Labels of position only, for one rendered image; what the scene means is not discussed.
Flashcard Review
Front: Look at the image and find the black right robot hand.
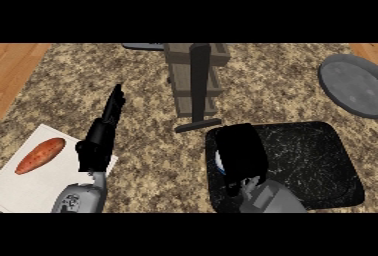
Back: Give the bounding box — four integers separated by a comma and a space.
215, 123, 271, 197

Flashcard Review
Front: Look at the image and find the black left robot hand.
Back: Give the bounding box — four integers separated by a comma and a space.
74, 83, 128, 173

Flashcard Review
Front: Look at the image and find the blue and white can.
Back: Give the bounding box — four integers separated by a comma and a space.
215, 151, 228, 175

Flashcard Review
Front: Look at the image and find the black marbled tray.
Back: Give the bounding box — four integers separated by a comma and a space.
204, 121, 367, 214

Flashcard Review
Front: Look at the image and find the wooden tiered basket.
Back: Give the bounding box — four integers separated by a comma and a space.
163, 43, 232, 134

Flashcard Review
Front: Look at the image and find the orange sweet potato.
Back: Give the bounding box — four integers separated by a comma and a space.
14, 137, 67, 176

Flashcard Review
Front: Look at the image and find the white cutting board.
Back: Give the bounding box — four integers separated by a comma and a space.
0, 123, 120, 214

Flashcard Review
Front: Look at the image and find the grey flat object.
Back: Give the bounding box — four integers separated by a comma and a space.
122, 43, 166, 52

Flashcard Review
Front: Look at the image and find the grey round plate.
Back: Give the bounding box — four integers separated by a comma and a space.
317, 54, 378, 120

